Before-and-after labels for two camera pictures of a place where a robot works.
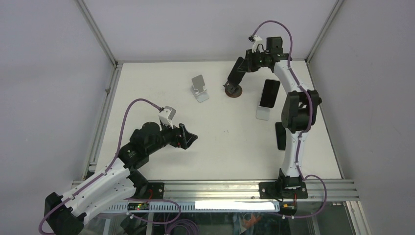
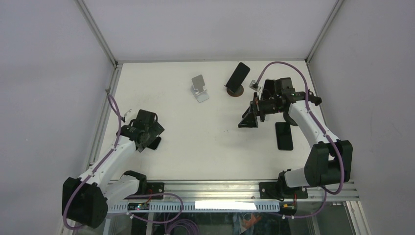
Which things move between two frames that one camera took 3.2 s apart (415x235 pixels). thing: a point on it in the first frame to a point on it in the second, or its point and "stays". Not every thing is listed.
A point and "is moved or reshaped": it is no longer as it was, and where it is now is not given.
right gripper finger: x=241 y=65 to x=249 y=118
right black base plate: x=284 y=190 stays
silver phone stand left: x=200 y=93 stays
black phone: x=237 y=75 is moved or reshaped
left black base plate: x=155 y=191 stays
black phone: x=281 y=133 stays
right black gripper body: x=256 y=60 to x=265 y=107
